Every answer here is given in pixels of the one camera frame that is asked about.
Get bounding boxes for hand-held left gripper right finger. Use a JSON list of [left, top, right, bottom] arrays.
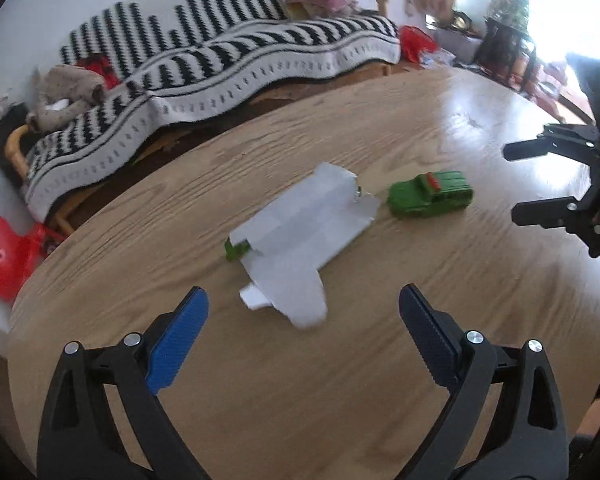
[[398, 283, 569, 480]]

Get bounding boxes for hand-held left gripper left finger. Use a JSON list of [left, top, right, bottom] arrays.
[[36, 286, 211, 480]]

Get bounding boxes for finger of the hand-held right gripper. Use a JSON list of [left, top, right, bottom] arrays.
[[510, 194, 599, 234], [502, 123, 600, 163]]

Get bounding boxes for white paper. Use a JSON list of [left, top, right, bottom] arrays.
[[229, 161, 382, 330]]

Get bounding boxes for dark wooden stand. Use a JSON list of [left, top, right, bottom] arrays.
[[479, 16, 539, 93]]

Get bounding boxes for small green toy car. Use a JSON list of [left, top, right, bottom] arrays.
[[224, 239, 253, 264]]

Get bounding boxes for rattan sofa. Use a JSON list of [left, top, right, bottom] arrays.
[[5, 0, 402, 238]]

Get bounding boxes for grey brown plush toy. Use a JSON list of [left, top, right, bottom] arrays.
[[26, 64, 107, 132]]

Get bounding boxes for striped black white sofa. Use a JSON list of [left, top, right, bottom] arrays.
[[24, 0, 402, 223]]

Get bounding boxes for red cloth item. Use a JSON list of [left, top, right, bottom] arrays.
[[76, 54, 119, 89]]

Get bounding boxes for red plastic bag by wall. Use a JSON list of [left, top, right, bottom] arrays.
[[399, 25, 438, 63]]

